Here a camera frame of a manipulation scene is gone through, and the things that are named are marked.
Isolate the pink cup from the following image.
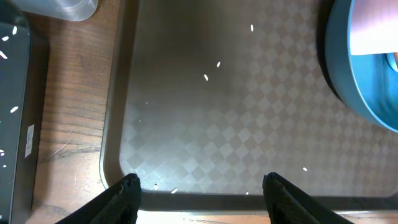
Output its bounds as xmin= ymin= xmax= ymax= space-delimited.
xmin=349 ymin=0 xmax=397 ymax=55

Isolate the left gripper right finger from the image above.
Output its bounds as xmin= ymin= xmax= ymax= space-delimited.
xmin=262 ymin=172 xmax=350 ymax=224

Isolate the black plastic tray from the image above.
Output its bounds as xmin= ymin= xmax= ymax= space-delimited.
xmin=1 ymin=1 xmax=50 ymax=223

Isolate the dark blue plate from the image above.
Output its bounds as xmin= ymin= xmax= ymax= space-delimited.
xmin=325 ymin=0 xmax=397 ymax=131

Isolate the brown serving tray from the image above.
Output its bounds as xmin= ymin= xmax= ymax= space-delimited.
xmin=99 ymin=1 xmax=397 ymax=212

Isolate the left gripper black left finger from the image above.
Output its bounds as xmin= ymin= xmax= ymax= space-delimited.
xmin=59 ymin=174 xmax=142 ymax=224

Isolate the clear plastic bin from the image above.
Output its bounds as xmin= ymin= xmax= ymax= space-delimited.
xmin=11 ymin=0 xmax=98 ymax=22

